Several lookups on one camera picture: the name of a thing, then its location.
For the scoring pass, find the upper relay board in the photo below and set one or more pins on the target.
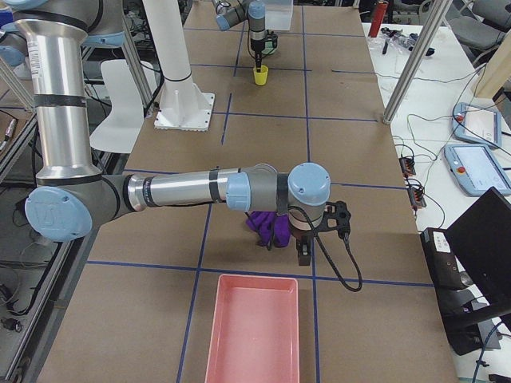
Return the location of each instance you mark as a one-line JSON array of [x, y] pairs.
[[407, 165]]

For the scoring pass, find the red cylinder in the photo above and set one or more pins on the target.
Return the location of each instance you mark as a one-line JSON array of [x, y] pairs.
[[377, 18]]

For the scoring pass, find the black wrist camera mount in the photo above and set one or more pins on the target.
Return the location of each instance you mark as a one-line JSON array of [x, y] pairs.
[[336, 217]]

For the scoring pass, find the lower teach pendant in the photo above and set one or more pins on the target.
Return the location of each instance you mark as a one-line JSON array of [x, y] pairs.
[[476, 169]]

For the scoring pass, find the teach pendant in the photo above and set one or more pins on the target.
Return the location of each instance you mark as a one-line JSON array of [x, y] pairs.
[[476, 124], [476, 169]]

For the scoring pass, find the white chair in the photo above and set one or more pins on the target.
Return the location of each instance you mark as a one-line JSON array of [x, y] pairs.
[[118, 132]]

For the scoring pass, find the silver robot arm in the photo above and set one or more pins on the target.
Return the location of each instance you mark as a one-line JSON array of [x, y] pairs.
[[73, 196]]

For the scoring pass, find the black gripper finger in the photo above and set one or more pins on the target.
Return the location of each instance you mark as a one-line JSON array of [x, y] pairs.
[[304, 251]]

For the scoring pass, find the clear plastic container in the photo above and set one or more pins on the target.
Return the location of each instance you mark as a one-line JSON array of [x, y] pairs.
[[278, 14]]

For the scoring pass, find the lower relay board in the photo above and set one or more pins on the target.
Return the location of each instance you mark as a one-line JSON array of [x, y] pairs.
[[416, 196]]

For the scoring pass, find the yellow plastic cup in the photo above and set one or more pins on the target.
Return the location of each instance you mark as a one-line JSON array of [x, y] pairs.
[[260, 75]]

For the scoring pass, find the black monitor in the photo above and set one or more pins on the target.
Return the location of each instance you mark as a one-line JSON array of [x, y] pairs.
[[480, 239]]

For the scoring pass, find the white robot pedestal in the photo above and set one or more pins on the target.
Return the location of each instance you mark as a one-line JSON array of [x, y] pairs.
[[182, 105]]

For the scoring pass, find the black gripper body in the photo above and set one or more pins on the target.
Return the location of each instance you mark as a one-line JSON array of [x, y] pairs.
[[301, 234]]

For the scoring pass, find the green bowl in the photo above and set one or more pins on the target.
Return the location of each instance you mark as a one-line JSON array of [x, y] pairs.
[[271, 46]]

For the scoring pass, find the purple microfiber cloth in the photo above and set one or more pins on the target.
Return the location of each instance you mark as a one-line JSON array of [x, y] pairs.
[[272, 229]]

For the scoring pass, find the aluminium frame post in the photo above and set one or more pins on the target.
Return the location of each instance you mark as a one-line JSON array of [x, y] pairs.
[[426, 36]]

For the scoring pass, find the black computer box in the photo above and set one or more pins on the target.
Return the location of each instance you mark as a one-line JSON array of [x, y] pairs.
[[441, 261]]

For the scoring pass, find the pink plastic bin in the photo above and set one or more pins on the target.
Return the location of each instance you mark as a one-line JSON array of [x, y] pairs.
[[255, 330]]

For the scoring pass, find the relay board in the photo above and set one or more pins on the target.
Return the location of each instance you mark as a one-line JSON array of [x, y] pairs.
[[407, 165], [416, 196]]

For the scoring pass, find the upper teach pendant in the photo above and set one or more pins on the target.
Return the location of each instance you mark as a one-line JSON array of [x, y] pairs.
[[476, 124]]

